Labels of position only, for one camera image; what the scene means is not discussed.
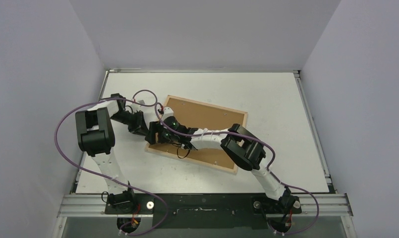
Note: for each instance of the light wooden picture frame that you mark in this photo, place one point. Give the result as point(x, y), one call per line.
point(197, 114)

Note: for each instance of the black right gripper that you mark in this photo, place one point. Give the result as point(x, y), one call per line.
point(185, 143)

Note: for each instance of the aluminium front rail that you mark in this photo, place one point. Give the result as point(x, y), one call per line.
point(91, 205)

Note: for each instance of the brown backing board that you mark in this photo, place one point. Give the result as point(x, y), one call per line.
point(204, 126)

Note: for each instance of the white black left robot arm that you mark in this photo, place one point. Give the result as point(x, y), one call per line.
point(95, 136)

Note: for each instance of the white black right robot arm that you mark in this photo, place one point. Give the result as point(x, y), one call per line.
point(241, 146)

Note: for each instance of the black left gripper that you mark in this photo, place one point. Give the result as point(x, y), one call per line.
point(140, 127)

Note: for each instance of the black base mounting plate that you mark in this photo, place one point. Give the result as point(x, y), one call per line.
point(203, 211)

